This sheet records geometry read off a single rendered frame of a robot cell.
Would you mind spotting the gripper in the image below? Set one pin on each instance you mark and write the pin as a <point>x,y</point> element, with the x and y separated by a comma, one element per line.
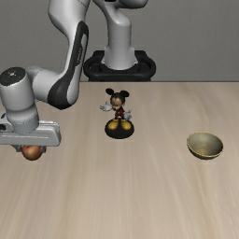
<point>37,135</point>

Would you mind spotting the red apple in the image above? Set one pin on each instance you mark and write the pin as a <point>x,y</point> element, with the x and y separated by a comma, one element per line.
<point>31,153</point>

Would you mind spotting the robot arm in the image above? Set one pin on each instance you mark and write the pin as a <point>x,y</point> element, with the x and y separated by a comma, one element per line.
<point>71,46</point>

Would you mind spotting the olive green bowl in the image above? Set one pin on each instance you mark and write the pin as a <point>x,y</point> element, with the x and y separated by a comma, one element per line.
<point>204,145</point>

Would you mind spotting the small toy figure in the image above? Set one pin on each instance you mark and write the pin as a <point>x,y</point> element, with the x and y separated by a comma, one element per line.
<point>118,119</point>

